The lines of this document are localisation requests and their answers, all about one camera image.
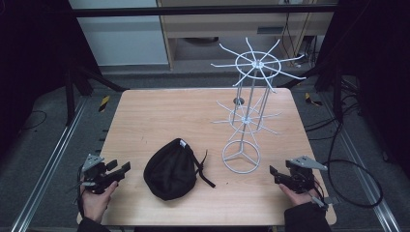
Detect black horizontal bar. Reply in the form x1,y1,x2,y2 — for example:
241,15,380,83
68,4,340,18

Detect black metal stand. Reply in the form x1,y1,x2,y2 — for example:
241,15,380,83
63,63,131,128
279,60,345,124

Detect metal floor rail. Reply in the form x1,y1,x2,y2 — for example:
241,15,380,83
10,96,91,232
321,92,402,232

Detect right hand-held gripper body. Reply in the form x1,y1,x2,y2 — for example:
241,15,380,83
284,155,329,195

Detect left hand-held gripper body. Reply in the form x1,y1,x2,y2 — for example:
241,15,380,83
79,153,120,195

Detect white wire display rack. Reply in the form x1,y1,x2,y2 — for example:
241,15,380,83
210,36,308,175

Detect person's right hand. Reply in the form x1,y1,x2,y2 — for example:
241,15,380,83
278,183,323,208

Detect person's left hand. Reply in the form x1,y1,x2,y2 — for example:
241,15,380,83
80,180,119,224

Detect white cabinet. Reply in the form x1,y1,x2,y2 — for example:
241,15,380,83
68,0,170,68

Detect black cap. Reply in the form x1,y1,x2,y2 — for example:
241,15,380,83
142,137,217,202

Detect yellow black tape marker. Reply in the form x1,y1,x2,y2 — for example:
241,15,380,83
304,92,324,107
98,94,111,113

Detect black looped cable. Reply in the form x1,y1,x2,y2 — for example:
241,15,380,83
322,159,385,210

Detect black floor cables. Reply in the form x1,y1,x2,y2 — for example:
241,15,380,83
304,76,364,142

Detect black curtain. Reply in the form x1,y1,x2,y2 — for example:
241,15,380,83
0,0,100,158
317,0,410,180

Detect thin black floor cable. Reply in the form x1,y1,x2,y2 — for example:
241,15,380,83
18,109,48,131

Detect grey cable plug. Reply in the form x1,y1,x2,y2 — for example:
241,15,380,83
309,193,340,211

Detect light wooden desk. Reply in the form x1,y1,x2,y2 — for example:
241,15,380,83
156,0,340,72

